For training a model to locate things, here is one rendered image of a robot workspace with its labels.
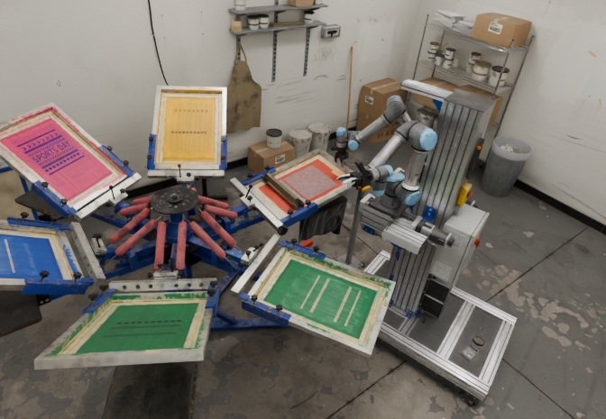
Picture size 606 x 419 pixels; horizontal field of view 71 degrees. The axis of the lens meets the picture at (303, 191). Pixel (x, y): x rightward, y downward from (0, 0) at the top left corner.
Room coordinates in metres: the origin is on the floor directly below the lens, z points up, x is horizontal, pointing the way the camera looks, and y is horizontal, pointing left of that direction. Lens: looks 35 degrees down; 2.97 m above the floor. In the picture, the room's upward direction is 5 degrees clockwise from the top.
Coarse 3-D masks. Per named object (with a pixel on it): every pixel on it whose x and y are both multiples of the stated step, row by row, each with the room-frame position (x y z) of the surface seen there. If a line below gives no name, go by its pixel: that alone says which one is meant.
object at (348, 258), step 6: (366, 186) 3.08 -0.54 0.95; (360, 192) 3.09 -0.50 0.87; (360, 198) 3.08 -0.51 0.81; (354, 216) 3.10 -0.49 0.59; (354, 222) 3.09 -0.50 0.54; (354, 228) 3.08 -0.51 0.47; (354, 234) 3.09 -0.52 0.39; (354, 240) 3.10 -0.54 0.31; (348, 246) 3.11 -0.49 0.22; (348, 252) 3.10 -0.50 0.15; (336, 258) 3.16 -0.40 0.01; (342, 258) 3.16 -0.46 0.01; (348, 258) 3.09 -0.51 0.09; (354, 258) 3.18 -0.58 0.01; (354, 264) 3.09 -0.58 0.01
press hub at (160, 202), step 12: (168, 192) 2.24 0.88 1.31; (180, 192) 2.25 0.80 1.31; (192, 192) 2.27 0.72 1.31; (156, 204) 2.11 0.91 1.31; (168, 204) 2.12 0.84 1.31; (180, 204) 2.13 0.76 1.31; (192, 204) 2.14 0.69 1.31; (180, 216) 2.15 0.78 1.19; (168, 228) 2.12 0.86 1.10; (168, 240) 2.08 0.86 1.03; (168, 252) 1.99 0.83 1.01; (192, 264) 2.02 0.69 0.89; (192, 276) 2.18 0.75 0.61
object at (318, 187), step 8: (328, 176) 2.95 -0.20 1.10; (336, 176) 2.95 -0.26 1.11; (312, 184) 2.85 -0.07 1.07; (320, 184) 2.85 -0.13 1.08; (328, 184) 2.85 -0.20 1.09; (336, 184) 2.85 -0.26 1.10; (296, 192) 2.75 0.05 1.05; (304, 192) 2.75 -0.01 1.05; (312, 192) 2.75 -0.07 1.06; (320, 192) 2.75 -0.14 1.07; (328, 192) 2.75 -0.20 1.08; (280, 200) 2.66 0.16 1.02; (312, 200) 2.65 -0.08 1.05; (280, 208) 2.56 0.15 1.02; (288, 208) 2.56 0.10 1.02
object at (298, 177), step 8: (304, 168) 3.07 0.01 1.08; (312, 168) 3.06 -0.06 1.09; (320, 168) 3.06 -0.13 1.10; (328, 168) 3.06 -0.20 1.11; (288, 176) 2.96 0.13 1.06; (296, 176) 2.96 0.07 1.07; (304, 176) 2.95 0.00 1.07; (312, 176) 2.95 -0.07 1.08; (320, 176) 2.95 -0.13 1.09; (288, 184) 2.85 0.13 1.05; (296, 184) 2.85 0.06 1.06; (304, 184) 2.85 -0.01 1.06; (264, 192) 2.75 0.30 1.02; (272, 192) 2.75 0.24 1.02; (272, 200) 2.66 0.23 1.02
